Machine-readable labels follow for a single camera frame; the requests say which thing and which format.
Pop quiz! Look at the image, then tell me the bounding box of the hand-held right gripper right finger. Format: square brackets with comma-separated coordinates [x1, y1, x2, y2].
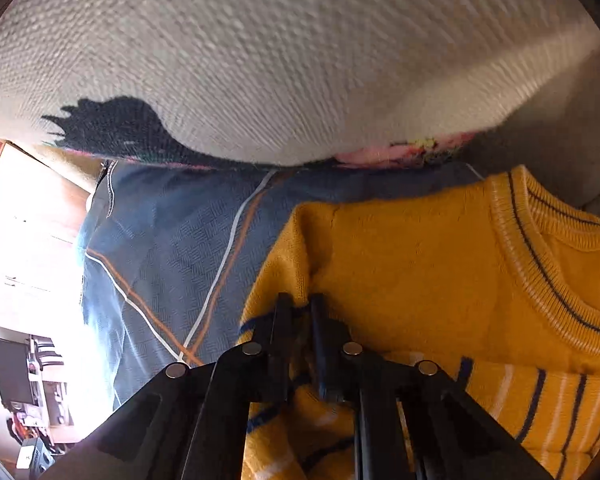
[309, 293, 556, 480]

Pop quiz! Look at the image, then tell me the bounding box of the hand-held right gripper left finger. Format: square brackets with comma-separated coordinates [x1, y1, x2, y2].
[40, 292, 296, 480]

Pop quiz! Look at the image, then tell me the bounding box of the yellow striped knit sweater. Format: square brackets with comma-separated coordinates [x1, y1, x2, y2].
[235, 165, 600, 480]

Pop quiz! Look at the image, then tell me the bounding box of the blue bedsheet with orange lines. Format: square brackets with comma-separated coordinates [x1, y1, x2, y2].
[77, 157, 486, 411]

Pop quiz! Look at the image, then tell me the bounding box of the cluttered media cabinet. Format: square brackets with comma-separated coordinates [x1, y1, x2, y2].
[7, 332, 76, 453]

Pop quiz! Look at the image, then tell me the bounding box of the white textured printed blanket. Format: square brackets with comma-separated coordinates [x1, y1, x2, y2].
[0, 0, 600, 170]

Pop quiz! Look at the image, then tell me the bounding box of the black television screen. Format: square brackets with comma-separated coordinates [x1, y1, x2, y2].
[0, 336, 35, 407]

